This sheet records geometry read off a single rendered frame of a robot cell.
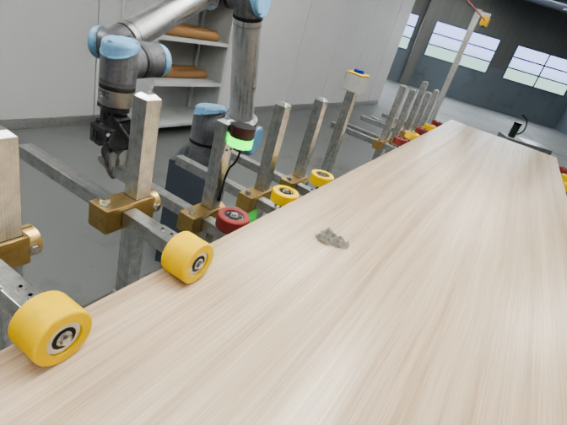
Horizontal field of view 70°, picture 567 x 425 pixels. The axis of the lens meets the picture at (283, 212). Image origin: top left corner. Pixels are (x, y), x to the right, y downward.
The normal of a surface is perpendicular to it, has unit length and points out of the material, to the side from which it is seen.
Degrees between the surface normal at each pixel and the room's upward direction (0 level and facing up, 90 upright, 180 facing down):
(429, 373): 0
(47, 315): 22
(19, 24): 90
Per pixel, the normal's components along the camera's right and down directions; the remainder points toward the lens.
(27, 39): 0.78, 0.45
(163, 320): 0.26, -0.86
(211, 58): -0.57, 0.24
